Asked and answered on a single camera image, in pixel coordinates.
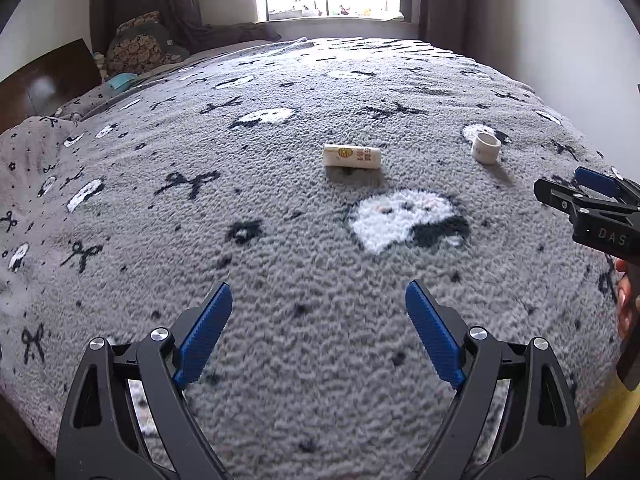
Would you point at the windowsill figurines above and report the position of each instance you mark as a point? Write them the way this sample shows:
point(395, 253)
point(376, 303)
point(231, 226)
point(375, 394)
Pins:
point(350, 10)

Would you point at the grey printed blanket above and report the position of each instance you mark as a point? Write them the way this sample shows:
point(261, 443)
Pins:
point(300, 185)

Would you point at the wooden headboard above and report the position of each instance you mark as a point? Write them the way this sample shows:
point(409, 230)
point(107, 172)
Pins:
point(45, 85)

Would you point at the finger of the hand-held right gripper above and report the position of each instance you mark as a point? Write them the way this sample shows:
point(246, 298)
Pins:
point(597, 180)
point(560, 192)

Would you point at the patterned dark pillow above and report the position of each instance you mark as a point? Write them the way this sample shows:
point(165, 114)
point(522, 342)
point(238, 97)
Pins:
point(142, 45)

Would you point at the person's right hand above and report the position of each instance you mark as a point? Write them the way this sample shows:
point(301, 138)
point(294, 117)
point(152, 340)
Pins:
point(626, 300)

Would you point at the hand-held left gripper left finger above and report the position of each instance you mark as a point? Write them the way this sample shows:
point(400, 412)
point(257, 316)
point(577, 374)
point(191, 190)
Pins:
point(205, 340)

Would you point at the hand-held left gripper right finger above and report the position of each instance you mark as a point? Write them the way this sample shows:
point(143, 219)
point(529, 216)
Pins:
point(432, 337)

